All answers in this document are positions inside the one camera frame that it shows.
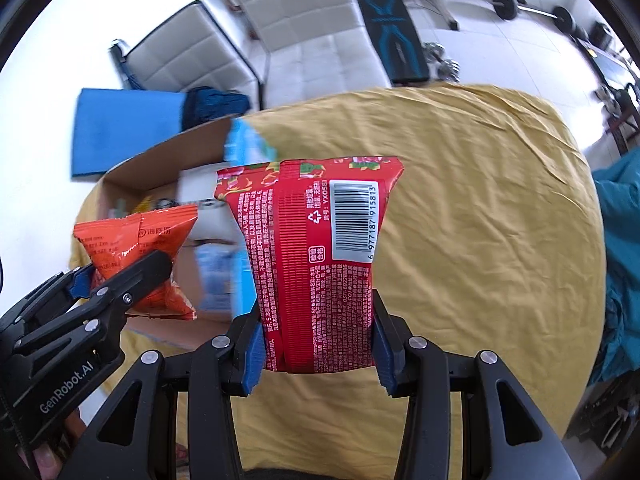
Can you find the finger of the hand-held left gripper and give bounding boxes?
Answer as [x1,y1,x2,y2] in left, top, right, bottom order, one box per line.
[15,250,173,356]
[0,265,97,333]

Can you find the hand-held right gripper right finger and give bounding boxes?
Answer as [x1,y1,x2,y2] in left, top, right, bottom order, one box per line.
[370,287,583,480]

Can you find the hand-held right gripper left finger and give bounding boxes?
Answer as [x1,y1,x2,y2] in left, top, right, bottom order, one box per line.
[57,305,264,480]

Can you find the orange snack packet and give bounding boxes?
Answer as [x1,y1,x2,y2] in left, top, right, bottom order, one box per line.
[73,205,199,322]

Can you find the red snack packet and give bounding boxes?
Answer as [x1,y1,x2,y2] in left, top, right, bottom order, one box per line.
[215,156,406,375]

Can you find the cardboard box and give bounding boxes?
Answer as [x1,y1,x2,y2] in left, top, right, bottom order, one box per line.
[92,119,281,351]

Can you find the person's left hand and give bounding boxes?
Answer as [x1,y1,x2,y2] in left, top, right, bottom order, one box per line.
[17,405,93,480]

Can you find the yellow tablecloth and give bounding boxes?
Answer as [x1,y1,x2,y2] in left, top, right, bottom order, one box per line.
[67,82,608,480]

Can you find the blue foam mat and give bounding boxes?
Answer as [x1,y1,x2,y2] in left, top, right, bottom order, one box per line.
[70,88,188,178]

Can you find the dark blue cloth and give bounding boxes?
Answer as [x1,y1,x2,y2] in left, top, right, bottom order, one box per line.
[181,86,251,133]

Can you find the small white padded chair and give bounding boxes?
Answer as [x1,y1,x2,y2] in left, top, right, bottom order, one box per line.
[120,0,261,111]

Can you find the teal bean bag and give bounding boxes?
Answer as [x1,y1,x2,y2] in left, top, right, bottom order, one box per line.
[590,147,640,386]

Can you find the large white padded chair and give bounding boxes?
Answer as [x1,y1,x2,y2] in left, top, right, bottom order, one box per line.
[222,0,393,111]

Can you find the chrome dumbbells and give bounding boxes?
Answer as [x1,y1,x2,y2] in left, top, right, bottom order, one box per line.
[422,41,463,82]

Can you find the black weight bench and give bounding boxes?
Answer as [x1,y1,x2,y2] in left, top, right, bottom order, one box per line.
[352,0,432,86]

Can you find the dark wooden chair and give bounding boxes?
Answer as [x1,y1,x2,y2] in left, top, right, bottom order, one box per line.
[595,82,640,153]

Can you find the black treadmill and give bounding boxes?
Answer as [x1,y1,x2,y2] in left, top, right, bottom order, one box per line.
[575,35,640,86]

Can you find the short barbell with black plates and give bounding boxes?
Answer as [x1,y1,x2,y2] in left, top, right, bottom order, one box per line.
[491,0,576,31]

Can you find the black case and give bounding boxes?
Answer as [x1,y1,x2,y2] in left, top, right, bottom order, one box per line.
[587,20,618,51]

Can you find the black folded frame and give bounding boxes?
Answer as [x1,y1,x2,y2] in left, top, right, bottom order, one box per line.
[109,38,138,91]

